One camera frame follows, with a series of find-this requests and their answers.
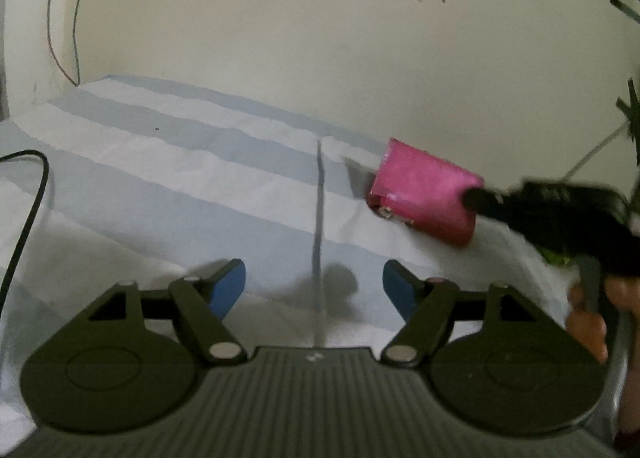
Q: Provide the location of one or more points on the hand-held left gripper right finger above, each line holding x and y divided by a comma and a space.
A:
399, 288

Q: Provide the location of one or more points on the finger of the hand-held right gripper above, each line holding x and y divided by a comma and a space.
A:
492, 202

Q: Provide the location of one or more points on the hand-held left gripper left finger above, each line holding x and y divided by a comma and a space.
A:
226, 288

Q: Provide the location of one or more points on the pink pouch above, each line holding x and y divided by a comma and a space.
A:
425, 198

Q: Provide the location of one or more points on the black tripod stand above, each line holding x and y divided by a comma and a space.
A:
631, 113

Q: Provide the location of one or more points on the person's right hand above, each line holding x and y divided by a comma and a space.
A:
587, 328

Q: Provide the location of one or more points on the striped bed sheet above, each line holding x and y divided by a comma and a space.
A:
200, 178

